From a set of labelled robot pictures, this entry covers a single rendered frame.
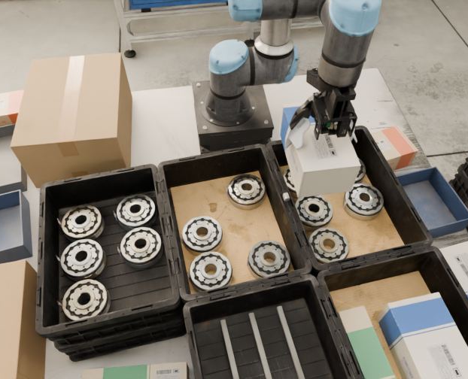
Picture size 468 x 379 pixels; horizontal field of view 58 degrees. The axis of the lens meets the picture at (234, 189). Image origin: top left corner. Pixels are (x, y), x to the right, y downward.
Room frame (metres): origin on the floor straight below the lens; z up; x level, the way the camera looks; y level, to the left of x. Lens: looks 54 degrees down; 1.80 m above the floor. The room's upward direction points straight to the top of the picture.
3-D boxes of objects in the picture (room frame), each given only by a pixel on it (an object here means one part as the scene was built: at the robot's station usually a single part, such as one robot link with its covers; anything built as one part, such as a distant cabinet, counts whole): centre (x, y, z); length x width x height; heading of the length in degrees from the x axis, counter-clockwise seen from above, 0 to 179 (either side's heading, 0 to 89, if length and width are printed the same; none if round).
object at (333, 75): (0.62, -0.19, 1.33); 0.08 x 0.08 x 0.05
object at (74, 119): (1.03, 0.51, 0.80); 0.40 x 0.30 x 0.20; 7
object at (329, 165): (0.64, -0.18, 1.09); 0.20 x 0.12 x 0.09; 8
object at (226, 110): (1.08, 0.02, 0.85); 0.15 x 0.15 x 0.10
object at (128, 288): (0.50, 0.31, 0.87); 0.40 x 0.30 x 0.11; 14
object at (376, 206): (0.66, -0.35, 0.86); 0.10 x 0.10 x 0.01
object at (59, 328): (0.50, 0.31, 0.92); 0.40 x 0.30 x 0.02; 14
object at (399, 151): (0.93, -0.50, 0.74); 0.16 x 0.12 x 0.07; 111
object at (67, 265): (0.48, 0.37, 0.86); 0.10 x 0.10 x 0.01
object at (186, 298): (0.57, 0.01, 0.92); 0.40 x 0.30 x 0.02; 14
